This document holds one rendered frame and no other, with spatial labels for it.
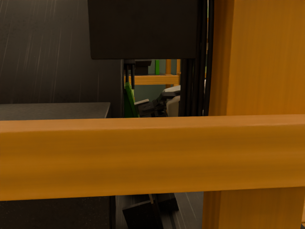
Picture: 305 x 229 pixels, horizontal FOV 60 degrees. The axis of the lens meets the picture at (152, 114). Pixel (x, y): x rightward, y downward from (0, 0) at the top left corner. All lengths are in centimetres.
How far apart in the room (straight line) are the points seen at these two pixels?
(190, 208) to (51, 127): 60
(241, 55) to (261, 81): 5
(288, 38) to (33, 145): 35
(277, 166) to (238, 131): 8
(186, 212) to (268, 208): 39
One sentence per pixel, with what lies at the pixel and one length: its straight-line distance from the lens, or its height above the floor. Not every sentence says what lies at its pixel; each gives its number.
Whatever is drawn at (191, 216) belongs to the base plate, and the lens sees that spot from 82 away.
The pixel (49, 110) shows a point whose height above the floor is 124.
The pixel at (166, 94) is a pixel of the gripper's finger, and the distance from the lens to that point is 67.
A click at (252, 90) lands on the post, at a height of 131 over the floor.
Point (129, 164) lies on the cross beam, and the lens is 33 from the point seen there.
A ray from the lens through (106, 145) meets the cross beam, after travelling 32.
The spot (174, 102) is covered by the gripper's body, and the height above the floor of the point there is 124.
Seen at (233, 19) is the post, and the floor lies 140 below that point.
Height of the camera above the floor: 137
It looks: 14 degrees down
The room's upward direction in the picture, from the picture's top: straight up
